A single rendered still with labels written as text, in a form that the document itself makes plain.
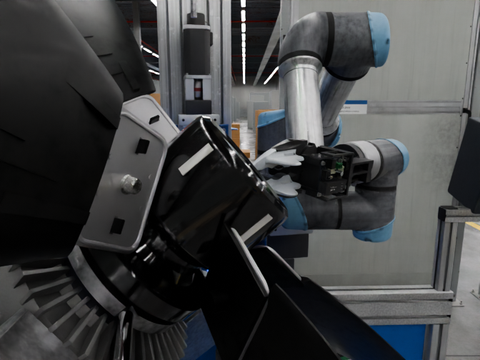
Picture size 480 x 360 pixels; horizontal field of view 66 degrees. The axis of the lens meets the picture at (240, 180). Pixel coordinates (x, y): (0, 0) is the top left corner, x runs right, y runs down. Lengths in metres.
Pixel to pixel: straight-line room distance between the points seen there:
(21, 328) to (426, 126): 2.40
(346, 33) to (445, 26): 1.75
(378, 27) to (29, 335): 0.81
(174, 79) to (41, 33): 1.12
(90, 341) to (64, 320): 0.02
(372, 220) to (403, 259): 1.95
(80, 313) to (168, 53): 1.12
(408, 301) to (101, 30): 0.83
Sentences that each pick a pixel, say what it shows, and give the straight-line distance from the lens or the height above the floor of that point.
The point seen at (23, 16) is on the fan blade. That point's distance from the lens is 0.21.
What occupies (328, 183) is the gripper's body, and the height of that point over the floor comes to 1.17.
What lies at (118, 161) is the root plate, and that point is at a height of 1.24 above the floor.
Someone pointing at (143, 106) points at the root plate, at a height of 1.27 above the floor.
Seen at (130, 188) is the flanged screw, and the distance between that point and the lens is 0.25.
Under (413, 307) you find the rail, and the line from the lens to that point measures 0.98.
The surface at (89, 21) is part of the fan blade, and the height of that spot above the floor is 1.36.
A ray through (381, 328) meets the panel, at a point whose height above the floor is 0.76.
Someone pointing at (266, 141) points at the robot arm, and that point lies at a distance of 1.19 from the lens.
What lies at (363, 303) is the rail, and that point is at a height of 0.84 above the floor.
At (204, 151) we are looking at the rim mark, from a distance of 0.28.
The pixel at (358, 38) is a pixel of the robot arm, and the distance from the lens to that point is 0.87.
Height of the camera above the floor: 1.27
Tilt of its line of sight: 11 degrees down
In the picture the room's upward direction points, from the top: straight up
